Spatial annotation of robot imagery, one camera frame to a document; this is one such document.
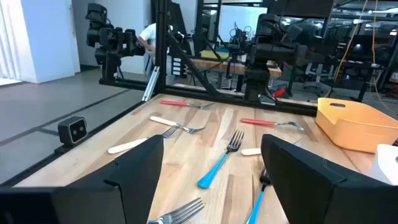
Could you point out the small red object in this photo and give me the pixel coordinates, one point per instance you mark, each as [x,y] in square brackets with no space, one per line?
[278,92]

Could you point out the black aluminium rig frame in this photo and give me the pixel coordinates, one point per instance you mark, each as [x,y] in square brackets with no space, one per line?
[161,46]

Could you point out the small black robot arm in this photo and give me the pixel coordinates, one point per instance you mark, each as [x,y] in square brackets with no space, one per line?
[237,40]

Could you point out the person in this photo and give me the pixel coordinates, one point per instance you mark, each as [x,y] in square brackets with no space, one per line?
[149,32]

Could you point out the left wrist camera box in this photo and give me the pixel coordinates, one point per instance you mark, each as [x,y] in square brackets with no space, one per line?
[269,28]

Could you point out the wooden workbench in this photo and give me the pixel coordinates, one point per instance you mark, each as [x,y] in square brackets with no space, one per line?
[217,65]

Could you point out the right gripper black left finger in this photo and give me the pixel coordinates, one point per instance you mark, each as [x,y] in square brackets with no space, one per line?
[136,174]

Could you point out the silver aluminium bar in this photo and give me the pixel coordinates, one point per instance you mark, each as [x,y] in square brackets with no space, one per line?
[151,82]

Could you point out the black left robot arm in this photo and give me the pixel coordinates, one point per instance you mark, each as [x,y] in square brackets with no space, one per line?
[257,81]

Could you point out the yellow mat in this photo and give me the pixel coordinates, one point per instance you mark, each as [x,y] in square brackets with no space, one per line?
[214,55]

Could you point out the white plastic bin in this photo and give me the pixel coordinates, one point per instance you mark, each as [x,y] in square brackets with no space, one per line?
[387,165]

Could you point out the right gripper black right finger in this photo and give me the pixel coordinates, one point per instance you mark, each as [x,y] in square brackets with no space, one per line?
[304,186]

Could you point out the black desk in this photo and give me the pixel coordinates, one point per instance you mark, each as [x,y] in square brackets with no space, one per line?
[360,65]

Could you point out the small black depth camera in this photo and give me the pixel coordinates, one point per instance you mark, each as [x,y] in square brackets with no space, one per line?
[73,130]

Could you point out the yellow plastic bin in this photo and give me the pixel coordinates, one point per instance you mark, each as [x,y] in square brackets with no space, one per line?
[357,130]

